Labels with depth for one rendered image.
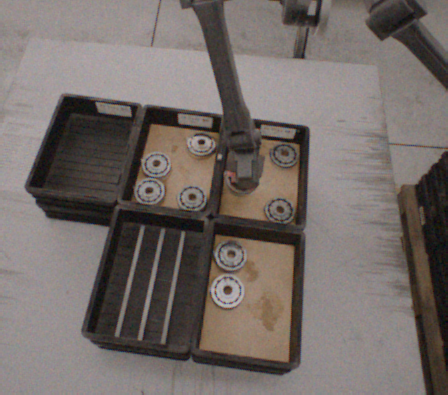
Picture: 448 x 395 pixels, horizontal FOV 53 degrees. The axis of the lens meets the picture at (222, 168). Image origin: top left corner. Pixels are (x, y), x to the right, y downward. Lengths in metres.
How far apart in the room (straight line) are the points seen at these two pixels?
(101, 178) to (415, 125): 2.04
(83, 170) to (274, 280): 0.75
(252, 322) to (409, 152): 1.77
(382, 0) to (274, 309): 0.91
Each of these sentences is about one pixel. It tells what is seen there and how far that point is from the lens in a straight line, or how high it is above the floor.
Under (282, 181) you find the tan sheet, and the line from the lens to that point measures 1.60.
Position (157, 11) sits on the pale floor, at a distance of 3.39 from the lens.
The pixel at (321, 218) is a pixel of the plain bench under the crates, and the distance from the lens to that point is 1.71.
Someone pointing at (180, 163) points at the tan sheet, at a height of 0.83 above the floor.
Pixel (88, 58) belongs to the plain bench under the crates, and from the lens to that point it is 2.14.
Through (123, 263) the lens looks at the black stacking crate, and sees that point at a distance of 1.48.
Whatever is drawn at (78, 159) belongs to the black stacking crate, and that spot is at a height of 0.83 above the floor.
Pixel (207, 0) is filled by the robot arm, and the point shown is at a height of 1.59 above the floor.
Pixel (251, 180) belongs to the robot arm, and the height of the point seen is 1.23.
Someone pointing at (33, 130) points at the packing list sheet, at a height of 0.70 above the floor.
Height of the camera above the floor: 2.22
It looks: 60 degrees down
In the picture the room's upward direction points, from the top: 6 degrees clockwise
